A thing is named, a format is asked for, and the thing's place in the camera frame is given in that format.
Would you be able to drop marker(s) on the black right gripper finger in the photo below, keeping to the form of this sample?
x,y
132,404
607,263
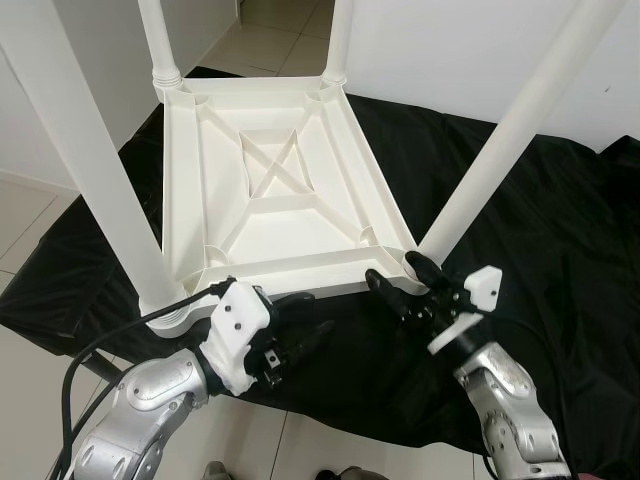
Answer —
x,y
425,265
385,285

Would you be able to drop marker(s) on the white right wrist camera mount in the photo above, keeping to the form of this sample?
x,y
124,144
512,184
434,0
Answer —
x,y
485,288

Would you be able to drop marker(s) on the grey robot right foot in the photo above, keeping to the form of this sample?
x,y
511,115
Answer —
x,y
345,473

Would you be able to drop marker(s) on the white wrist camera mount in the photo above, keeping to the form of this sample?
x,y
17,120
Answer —
x,y
240,320
485,288

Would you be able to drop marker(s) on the black metal table frame tube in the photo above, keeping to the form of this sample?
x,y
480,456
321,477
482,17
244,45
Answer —
x,y
100,368

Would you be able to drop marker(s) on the grey robot left foot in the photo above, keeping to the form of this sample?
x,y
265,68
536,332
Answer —
x,y
215,472

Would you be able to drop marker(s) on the grey robot foot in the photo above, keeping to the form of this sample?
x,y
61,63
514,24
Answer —
x,y
215,472
345,473

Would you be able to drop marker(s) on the red chair seat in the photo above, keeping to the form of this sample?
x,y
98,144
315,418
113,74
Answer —
x,y
600,476

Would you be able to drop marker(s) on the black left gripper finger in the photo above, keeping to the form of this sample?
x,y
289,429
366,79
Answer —
x,y
290,306
312,337

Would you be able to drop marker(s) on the white plastic table leg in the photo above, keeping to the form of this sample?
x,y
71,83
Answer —
x,y
80,150
338,40
158,35
520,120

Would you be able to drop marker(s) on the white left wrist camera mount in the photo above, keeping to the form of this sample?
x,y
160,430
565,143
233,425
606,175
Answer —
x,y
240,320

